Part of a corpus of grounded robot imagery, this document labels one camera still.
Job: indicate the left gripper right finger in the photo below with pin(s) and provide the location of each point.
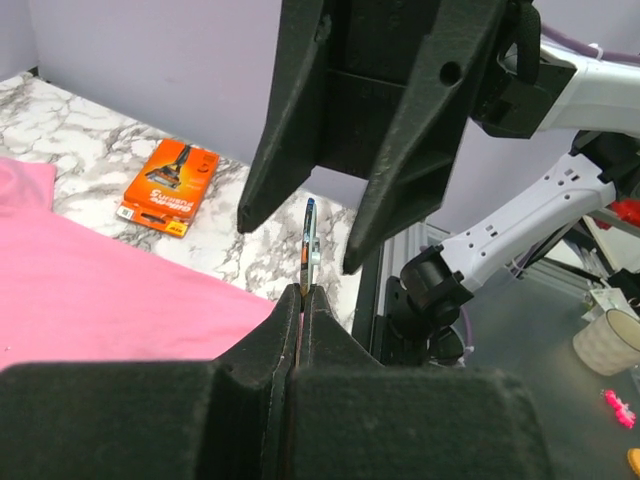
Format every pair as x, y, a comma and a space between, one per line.
352, 418

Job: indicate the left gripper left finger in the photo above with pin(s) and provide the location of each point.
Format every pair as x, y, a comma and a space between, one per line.
219, 419

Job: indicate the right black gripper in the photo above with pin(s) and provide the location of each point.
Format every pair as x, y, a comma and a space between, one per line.
404, 78

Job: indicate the round blue yellow brooch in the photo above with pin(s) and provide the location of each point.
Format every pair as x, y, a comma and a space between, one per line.
310, 250

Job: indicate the pink t-shirt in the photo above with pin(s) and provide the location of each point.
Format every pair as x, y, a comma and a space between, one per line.
69, 294

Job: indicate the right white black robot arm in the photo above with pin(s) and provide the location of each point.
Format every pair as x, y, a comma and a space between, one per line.
597, 96

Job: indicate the orange black packet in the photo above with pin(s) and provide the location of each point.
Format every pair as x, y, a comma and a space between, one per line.
168, 191

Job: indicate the white paper cup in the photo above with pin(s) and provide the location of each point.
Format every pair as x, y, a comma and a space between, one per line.
609, 344

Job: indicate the pink toy piece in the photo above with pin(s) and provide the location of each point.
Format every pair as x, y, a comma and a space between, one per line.
624, 415

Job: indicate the red object on shelf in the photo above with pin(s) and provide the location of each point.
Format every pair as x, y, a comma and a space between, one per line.
627, 210

